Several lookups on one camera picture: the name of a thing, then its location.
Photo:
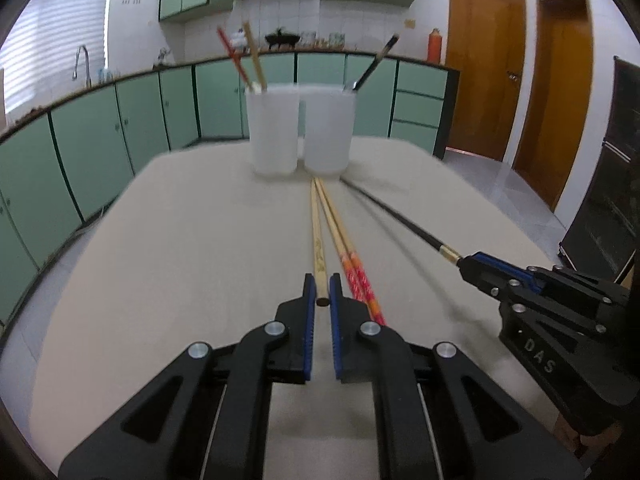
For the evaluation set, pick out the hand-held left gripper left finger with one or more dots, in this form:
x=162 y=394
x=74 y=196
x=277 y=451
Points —
x=295 y=340

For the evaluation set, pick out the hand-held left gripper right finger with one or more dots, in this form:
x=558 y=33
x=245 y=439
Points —
x=350 y=345

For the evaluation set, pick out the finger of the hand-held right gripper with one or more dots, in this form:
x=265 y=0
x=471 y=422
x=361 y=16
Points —
x=482 y=277
x=505 y=266

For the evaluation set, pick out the orange-ended wooden chopstick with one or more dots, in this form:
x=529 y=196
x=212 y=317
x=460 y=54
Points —
x=361 y=275
x=350 y=271

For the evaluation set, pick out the printed light wooden chopstick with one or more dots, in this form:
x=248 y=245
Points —
x=318 y=240

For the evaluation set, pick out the black chopstick with gold band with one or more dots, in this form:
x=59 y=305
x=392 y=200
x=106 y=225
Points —
x=400 y=215

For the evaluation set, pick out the white double utensil holder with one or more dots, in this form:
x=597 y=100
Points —
x=272 y=130

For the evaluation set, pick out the dark chopstick with patterned end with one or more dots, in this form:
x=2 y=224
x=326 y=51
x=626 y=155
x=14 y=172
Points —
x=375 y=62

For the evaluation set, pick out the red-ended light wooden chopstick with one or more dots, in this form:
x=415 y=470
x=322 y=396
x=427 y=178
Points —
x=235 y=57

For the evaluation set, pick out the person's right hand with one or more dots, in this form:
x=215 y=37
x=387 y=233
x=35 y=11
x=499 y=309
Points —
x=569 y=435

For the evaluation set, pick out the green drawer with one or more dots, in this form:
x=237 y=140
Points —
x=415 y=136
x=419 y=109
x=422 y=80

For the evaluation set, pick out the plain wooden door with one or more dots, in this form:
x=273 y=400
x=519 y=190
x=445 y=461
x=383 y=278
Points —
x=555 y=100

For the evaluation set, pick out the red thermos flask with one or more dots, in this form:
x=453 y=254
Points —
x=435 y=47

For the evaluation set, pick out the green base cabinets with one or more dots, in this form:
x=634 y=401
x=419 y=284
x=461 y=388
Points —
x=145 y=110

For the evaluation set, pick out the glass jar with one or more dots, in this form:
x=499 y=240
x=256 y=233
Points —
x=337 y=39

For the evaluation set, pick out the black wok with lid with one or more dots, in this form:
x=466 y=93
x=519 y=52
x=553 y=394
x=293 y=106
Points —
x=282 y=40

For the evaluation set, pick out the chrome kitchen faucet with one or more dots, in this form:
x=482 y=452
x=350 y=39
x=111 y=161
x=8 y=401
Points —
x=82 y=60

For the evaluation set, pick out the white window blind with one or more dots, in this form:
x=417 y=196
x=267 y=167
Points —
x=55 y=35

